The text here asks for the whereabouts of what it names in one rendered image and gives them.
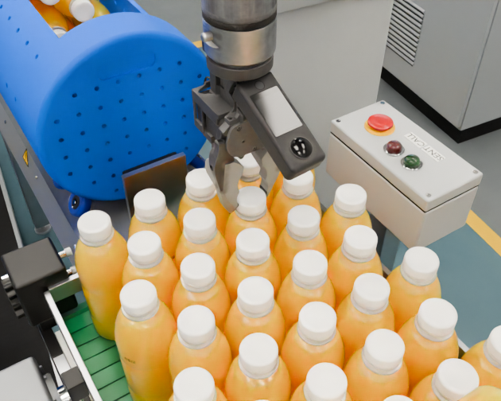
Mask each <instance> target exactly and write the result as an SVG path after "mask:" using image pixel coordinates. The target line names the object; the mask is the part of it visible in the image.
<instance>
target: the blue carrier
mask: <svg viewBox="0 0 501 401"><path fill-rule="evenodd" d="M100 1H101V3H102V4H104V5H105V7H106V8H107V9H108V10H109V11H110V14H106V15H103V16H100V17H97V18H93V19H91V20H88V21H86V22H84V23H82V24H80V25H78V26H76V27H75V28H73V29H71V30H69V31H68V32H66V34H64V35H63V36H62V37H60V38H59V37H58V36H57V35H56V34H55V33H54V32H53V30H52V29H51V28H50V26H49V25H48V24H47V22H46V21H45V20H44V18H43V17H42V16H41V15H40V14H39V13H38V11H37V10H36V9H35V7H34V6H33V5H32V3H31V2H30V1H29V0H0V93H1V95H2V97H3V99H4V100H5V101H6V104H7V106H8V107H9V109H10V110H11V112H12V114H13V116H14V118H15V119H16V120H17V123H18V125H19V126H20V128H21V130H22V131H23V133H24V135H25V136H26V138H27V140H28V141H29V144H30V145H31V147H32V148H33V150H34V152H35V154H36V155H37V157H38V159H39V160H40V162H41V164H42V165H43V167H44V168H45V171H46V172H47V173H48V175H49V176H50V177H51V178H52V179H53V180H54V181H55V182H56V183H57V184H58V185H60V186H61V187H62V188H64V189H66V190H67V191H69V192H70V193H73V194H76V195H77V196H80V197H84V198H87V199H92V200H97V201H118V200H124V199H126V197H125V193H124V188H123V184H122V177H121V176H122V171H124V170H127V169H130V168H133V167H135V166H137V165H141V164H143V163H146V162H149V161H152V160H154V159H156V158H159V157H162V156H164V155H166V154H170V153H172V152H176V153H177V154H179V153H181V152H184V153H185V155H186V163H187V165H188V164H189V163H190V162H191V161H192V160H193V158H194V157H195V156H196V155H197V154H198V153H199V151H200V149H201V148H202V146H203V145H204V144H205V142H206V140H207V139H206V138H205V137H204V135H203V134H202V133H201V132H200V131H199V129H198V128H197V127H196V126H195V124H194V114H193V104H192V89H193V88H197V87H199V86H202V85H204V78H205V77H206V76H209V77H210V71H209V70H208V67H207V61H206V57H205V55H204V54H203V53H202V52H201V51H200V50H199V49H198V48H197V47H196V46H195V45H194V44H193V43H192V42H191V41H190V40H189V39H188V38H187V37H186V36H185V35H183V34H182V33H181V32H180V31H179V30H178V29H176V28H175V27H174V26H172V25H171V24H169V23H168V22H167V21H164V20H162V19H160V18H157V17H154V16H151V15H148V14H147V12H145V11H144V9H143V8H141V7H140V5H138V4H137V3H136V2H135V1H134V0H100Z"/></svg>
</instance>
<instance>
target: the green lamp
mask: <svg viewBox="0 0 501 401"><path fill-rule="evenodd" d="M403 162H404V164H405V165H406V166H408V167H410V168H416V167H418V166H419V165H420V163H421V159H420V158H419V157H418V156H417V155H416V154H408V155H406V156H405V158H404V160H403Z"/></svg>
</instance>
